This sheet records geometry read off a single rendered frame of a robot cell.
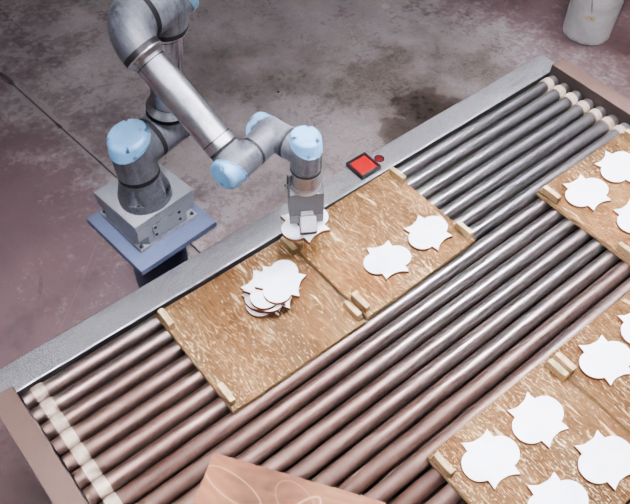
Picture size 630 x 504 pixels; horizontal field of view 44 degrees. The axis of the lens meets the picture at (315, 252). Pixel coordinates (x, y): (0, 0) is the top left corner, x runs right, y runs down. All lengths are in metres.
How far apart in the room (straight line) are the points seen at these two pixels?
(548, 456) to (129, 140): 1.28
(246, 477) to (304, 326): 0.47
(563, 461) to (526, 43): 3.03
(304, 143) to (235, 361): 0.56
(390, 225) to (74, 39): 2.73
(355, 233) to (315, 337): 0.36
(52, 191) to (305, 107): 1.28
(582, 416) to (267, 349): 0.77
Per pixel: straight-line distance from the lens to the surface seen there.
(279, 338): 1.96
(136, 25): 1.78
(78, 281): 3.34
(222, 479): 1.69
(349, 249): 2.13
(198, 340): 1.97
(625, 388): 2.05
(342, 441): 1.85
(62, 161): 3.83
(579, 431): 1.95
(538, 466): 1.88
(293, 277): 1.98
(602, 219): 2.36
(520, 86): 2.75
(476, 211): 2.30
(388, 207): 2.24
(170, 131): 2.12
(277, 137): 1.81
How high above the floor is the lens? 2.60
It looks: 52 degrees down
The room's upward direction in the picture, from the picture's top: 2 degrees clockwise
